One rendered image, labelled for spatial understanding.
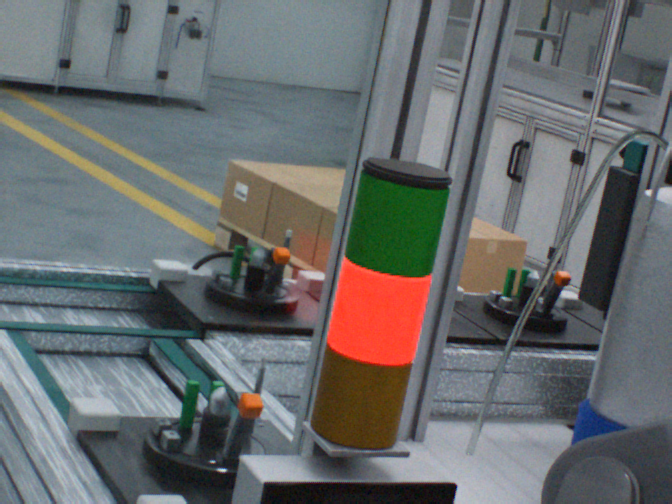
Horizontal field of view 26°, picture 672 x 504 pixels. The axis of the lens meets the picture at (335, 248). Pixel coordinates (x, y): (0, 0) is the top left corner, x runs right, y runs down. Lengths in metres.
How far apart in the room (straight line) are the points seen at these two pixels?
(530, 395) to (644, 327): 0.49
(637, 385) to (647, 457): 1.15
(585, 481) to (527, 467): 1.41
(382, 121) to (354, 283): 0.09
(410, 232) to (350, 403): 0.10
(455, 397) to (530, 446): 0.14
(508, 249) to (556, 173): 0.94
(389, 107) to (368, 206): 0.06
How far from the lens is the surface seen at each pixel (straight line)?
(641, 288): 1.77
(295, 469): 0.81
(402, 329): 0.79
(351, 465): 0.83
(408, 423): 2.02
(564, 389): 2.27
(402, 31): 0.79
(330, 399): 0.80
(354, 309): 0.78
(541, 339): 2.28
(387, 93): 0.79
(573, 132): 6.80
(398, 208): 0.77
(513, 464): 2.04
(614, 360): 1.81
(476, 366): 2.17
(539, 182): 6.96
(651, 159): 2.14
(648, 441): 0.65
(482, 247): 5.93
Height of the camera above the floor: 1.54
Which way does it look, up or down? 13 degrees down
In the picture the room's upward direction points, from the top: 11 degrees clockwise
